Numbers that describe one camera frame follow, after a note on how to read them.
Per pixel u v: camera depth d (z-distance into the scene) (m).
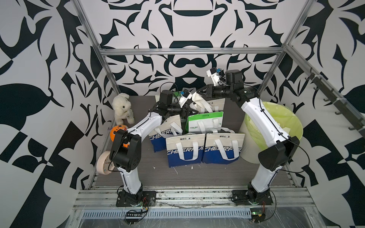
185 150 0.74
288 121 0.76
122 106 0.90
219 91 0.64
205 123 0.78
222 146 0.73
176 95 0.72
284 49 0.89
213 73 0.67
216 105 0.85
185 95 0.73
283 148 0.45
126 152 0.48
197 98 0.76
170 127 0.79
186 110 0.74
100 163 0.74
